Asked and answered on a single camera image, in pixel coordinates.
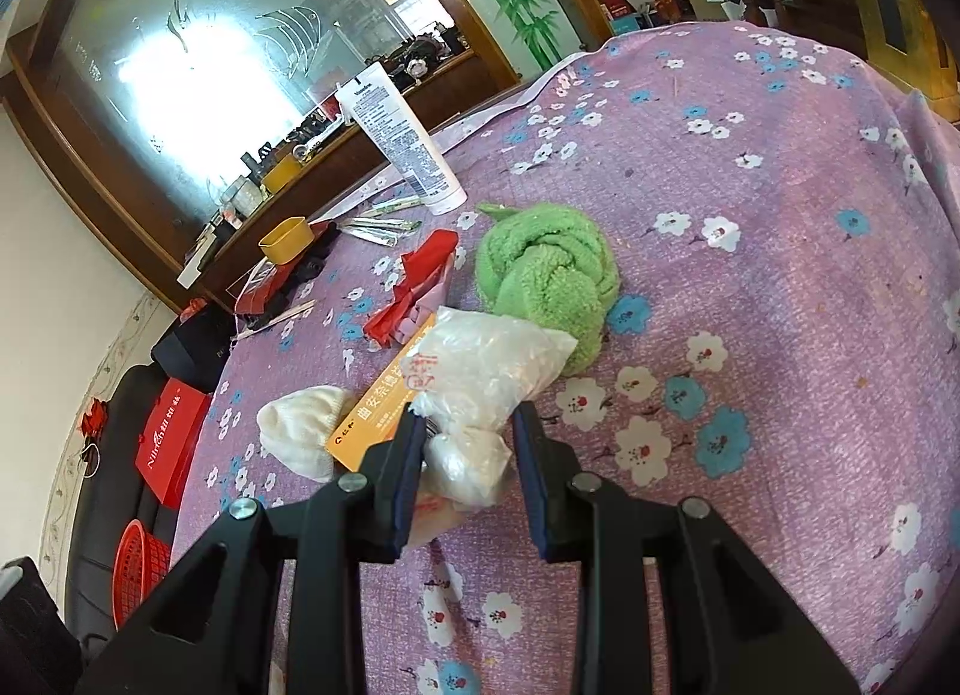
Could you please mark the red crumpled wrapper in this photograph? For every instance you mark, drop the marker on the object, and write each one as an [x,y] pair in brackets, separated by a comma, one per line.
[418,294]

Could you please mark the yellow tape roll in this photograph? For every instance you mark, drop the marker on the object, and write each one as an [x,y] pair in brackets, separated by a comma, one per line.
[287,240]

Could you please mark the large etched glass mirror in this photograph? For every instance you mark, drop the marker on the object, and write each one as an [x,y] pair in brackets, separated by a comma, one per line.
[190,87]

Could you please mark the orange medicine box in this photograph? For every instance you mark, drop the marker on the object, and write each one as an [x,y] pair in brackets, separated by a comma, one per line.
[376,414]

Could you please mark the wooden chopsticks pair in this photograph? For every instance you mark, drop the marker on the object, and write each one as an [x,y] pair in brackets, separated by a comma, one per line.
[291,313]

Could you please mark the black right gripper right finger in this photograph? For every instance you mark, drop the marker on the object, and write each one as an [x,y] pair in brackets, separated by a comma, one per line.
[730,627]

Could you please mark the red gift box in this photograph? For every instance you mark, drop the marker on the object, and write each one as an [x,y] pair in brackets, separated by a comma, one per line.
[168,441]

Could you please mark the wooden sideboard shelf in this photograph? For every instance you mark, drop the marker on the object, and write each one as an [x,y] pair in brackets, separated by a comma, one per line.
[456,88]

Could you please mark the green knotted towel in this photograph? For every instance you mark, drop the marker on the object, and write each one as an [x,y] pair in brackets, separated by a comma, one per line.
[551,265]

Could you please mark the red plastic basket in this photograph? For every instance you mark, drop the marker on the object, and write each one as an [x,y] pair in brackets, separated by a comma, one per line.
[140,565]

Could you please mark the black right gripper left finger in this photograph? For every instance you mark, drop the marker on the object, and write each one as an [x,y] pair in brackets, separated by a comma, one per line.
[208,627]

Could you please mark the wrapped chopsticks pack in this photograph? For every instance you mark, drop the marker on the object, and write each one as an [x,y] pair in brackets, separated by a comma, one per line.
[384,223]

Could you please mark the white crumpled tissue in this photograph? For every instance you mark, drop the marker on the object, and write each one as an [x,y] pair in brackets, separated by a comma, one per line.
[295,429]

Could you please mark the clear plastic bag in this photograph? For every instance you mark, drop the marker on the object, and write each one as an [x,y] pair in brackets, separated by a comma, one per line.
[467,374]

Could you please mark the white lotion tube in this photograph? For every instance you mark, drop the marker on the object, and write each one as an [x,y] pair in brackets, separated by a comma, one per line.
[373,102]

